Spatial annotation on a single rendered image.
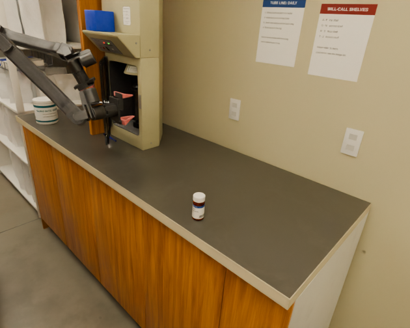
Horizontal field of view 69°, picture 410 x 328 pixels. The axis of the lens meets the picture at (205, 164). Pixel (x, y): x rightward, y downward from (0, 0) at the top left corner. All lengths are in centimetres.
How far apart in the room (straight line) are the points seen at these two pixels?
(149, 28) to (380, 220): 133
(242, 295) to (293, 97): 90
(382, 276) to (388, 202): 36
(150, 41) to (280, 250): 109
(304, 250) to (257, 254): 16
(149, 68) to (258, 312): 115
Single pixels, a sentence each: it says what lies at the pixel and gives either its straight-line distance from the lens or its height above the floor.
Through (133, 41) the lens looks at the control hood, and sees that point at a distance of 149.
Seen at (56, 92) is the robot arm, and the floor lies 129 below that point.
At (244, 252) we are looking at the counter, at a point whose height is 94.
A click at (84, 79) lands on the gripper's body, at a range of 157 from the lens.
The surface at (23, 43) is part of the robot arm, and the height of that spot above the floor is 143.
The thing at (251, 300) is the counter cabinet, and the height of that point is 81.
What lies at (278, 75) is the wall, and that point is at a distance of 152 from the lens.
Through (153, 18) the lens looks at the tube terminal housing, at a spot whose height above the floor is 158.
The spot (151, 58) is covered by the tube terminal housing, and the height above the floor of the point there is 141.
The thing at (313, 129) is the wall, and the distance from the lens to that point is 147.
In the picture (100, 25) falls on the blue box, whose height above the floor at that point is 154.
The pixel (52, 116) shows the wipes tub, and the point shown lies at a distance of 213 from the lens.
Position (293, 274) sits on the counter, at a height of 94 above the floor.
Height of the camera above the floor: 157
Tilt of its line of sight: 25 degrees down
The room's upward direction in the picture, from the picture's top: 4 degrees clockwise
